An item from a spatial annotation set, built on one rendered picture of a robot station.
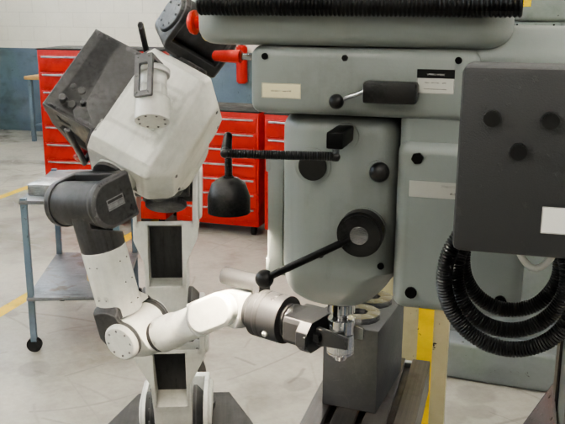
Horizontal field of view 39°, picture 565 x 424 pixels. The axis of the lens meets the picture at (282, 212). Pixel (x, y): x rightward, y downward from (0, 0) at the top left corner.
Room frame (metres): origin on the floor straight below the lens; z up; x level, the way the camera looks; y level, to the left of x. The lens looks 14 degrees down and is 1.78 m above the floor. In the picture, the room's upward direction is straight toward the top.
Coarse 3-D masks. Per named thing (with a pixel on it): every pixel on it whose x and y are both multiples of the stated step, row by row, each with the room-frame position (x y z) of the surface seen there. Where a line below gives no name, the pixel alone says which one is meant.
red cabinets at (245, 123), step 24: (48, 48) 6.54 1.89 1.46; (72, 48) 6.56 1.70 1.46; (48, 72) 6.54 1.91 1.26; (48, 120) 6.54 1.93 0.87; (240, 120) 6.16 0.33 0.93; (264, 120) 6.27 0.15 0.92; (48, 144) 6.53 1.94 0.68; (216, 144) 6.23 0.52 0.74; (240, 144) 6.17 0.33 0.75; (264, 144) 6.27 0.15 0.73; (48, 168) 6.54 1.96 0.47; (72, 168) 6.50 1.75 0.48; (216, 168) 6.23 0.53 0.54; (240, 168) 6.17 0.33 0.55; (264, 168) 6.27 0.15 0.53; (264, 192) 6.27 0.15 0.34; (144, 216) 6.40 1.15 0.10; (168, 216) 6.43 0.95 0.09; (192, 216) 6.31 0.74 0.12; (240, 216) 6.17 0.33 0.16; (264, 216) 6.27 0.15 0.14
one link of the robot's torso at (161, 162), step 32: (96, 32) 1.69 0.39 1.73; (96, 64) 1.65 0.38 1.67; (128, 64) 1.65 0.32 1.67; (192, 64) 1.69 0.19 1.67; (64, 96) 1.59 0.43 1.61; (96, 96) 1.61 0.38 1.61; (128, 96) 1.61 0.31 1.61; (192, 96) 1.62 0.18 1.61; (64, 128) 1.66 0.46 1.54; (96, 128) 1.57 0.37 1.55; (128, 128) 1.57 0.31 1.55; (160, 128) 1.58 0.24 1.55; (192, 128) 1.61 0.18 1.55; (96, 160) 1.60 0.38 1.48; (128, 160) 1.55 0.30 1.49; (160, 160) 1.55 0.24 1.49; (192, 160) 1.65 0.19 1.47; (160, 192) 1.61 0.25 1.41
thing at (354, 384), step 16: (368, 304) 1.64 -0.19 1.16; (384, 304) 1.64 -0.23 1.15; (368, 320) 1.55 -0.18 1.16; (384, 320) 1.57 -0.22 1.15; (400, 320) 1.69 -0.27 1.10; (368, 336) 1.52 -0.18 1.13; (384, 336) 1.56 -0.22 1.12; (400, 336) 1.69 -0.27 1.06; (368, 352) 1.52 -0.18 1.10; (384, 352) 1.56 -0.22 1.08; (400, 352) 1.70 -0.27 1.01; (336, 368) 1.54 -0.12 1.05; (352, 368) 1.53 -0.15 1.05; (368, 368) 1.52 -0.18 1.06; (384, 368) 1.57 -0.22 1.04; (400, 368) 1.71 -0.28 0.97; (336, 384) 1.54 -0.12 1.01; (352, 384) 1.53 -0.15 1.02; (368, 384) 1.52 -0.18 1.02; (384, 384) 1.57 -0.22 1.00; (336, 400) 1.54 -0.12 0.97; (352, 400) 1.53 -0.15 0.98; (368, 400) 1.52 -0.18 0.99
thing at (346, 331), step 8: (328, 328) 1.28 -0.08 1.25; (336, 328) 1.26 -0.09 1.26; (344, 328) 1.26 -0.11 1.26; (352, 328) 1.27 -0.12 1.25; (344, 336) 1.26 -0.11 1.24; (352, 336) 1.27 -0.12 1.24; (352, 344) 1.27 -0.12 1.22; (328, 352) 1.27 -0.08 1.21; (336, 352) 1.26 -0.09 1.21; (344, 352) 1.26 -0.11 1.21; (352, 352) 1.27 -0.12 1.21
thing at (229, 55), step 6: (216, 54) 1.44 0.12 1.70; (222, 54) 1.44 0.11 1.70; (228, 54) 1.43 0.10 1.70; (234, 54) 1.43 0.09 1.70; (240, 54) 1.43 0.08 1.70; (246, 54) 1.43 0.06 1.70; (216, 60) 1.44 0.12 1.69; (222, 60) 1.44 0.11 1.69; (228, 60) 1.43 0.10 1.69; (234, 60) 1.43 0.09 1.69; (240, 60) 1.43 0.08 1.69
